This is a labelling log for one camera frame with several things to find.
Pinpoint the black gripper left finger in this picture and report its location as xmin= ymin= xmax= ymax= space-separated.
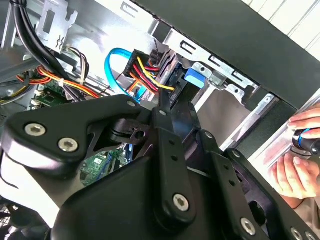
xmin=0 ymin=86 xmax=198 ymax=227

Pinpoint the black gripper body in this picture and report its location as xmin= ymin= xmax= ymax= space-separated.
xmin=51 ymin=151 xmax=251 ymax=240

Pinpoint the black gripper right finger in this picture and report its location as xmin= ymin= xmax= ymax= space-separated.
xmin=189 ymin=103 xmax=320 ymax=240

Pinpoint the black tool blue ring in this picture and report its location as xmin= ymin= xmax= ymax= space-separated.
xmin=291 ymin=128 xmax=320 ymax=158

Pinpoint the hard disk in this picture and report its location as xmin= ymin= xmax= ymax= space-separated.
xmin=158 ymin=62 xmax=205 ymax=118

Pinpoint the person's bare hand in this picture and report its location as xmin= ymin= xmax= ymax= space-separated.
xmin=288 ymin=107 xmax=320 ymax=131
xmin=271 ymin=152 xmax=320 ymax=201

